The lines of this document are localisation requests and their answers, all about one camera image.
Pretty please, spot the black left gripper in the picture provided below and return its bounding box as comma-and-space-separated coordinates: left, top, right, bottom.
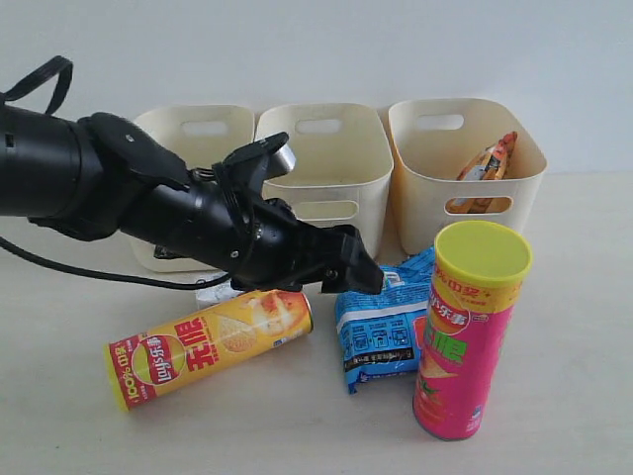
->
217, 195, 384, 295

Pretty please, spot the blue noodle packet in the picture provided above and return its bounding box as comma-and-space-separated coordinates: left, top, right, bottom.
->
334, 247, 435, 394

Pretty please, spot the pink Lays chips can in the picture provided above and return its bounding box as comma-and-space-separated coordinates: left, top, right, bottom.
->
412, 221, 532, 440

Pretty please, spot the orange noodle packet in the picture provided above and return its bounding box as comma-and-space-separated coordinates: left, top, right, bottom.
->
446, 131, 518, 214

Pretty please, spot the yellow Lays chips can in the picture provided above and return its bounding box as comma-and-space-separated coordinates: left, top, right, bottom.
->
104, 290, 314, 412

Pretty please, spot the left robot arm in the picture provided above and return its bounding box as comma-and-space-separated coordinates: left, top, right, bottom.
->
1, 106, 384, 294

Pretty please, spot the cream bin square mark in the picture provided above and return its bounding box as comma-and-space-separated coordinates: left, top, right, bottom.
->
255, 103, 394, 257

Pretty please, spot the white blue milk carton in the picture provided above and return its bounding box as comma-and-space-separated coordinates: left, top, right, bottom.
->
195, 280, 240, 310

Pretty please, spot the cream bin circle mark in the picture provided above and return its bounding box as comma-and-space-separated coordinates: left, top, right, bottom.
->
387, 98, 547, 254

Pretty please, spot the cream bin triangle mark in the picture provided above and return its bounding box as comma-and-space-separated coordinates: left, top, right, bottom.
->
130, 104, 256, 273

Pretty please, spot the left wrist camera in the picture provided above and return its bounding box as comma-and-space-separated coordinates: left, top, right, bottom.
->
212, 132, 297, 195

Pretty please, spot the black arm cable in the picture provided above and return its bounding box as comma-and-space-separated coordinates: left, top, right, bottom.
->
0, 55, 231, 291

